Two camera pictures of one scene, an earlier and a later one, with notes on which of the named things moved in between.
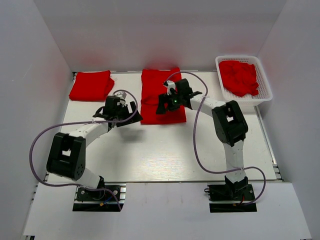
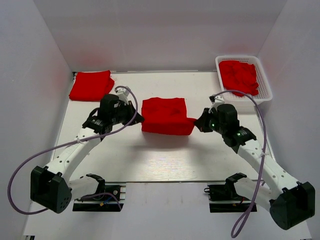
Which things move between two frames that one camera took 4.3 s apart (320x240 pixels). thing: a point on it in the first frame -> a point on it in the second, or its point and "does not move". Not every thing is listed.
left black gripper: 137,118 does not move
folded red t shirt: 93,86 does not move
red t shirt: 152,86 -> 166,115
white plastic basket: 264,94 does not move
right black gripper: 164,98 -> 202,122
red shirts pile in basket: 240,78 does not move
